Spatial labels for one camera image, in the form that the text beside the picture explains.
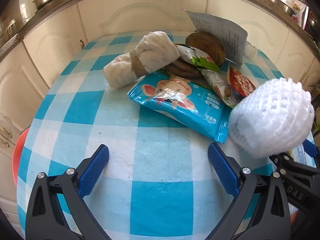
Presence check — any red snack wrapper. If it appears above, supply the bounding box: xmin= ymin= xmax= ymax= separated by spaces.
xmin=227 ymin=66 xmax=256 ymax=97

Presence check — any blue cow snack packet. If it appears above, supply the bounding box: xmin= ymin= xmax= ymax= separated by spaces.
xmin=127 ymin=69 xmax=231 ymax=143

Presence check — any green white snack wrapper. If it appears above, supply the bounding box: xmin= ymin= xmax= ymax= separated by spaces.
xmin=174 ymin=43 xmax=220 ymax=72

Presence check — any red plastic basin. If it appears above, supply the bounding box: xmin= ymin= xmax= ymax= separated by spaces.
xmin=12 ymin=127 xmax=30 ymax=186

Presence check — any blue checkered tablecloth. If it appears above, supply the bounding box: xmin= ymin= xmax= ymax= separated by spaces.
xmin=16 ymin=31 xmax=316 ymax=240

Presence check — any steel bowl on counter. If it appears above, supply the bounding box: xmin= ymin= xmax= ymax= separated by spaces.
xmin=270 ymin=0 xmax=294 ymax=17

